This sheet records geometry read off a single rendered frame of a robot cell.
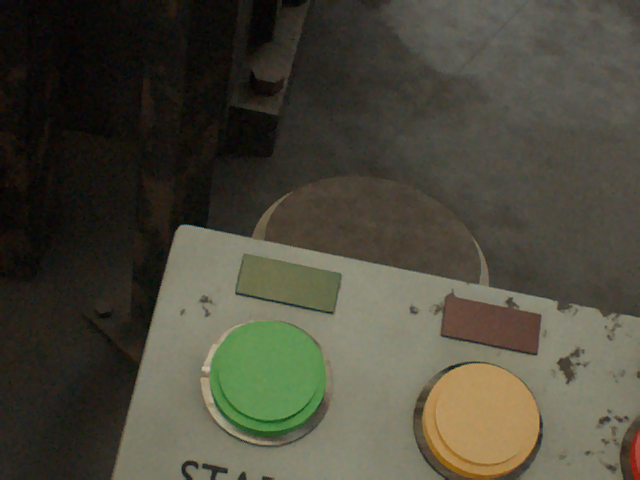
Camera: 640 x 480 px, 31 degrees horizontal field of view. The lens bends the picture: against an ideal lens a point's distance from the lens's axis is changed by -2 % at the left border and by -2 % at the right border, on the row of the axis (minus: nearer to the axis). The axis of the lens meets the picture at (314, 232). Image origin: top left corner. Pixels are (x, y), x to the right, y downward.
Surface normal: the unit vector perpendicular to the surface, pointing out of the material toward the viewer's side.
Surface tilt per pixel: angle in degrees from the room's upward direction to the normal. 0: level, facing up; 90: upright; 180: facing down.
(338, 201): 0
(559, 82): 0
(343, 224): 0
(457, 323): 20
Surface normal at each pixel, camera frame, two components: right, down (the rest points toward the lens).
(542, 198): 0.15, -0.71
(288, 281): 0.09, -0.43
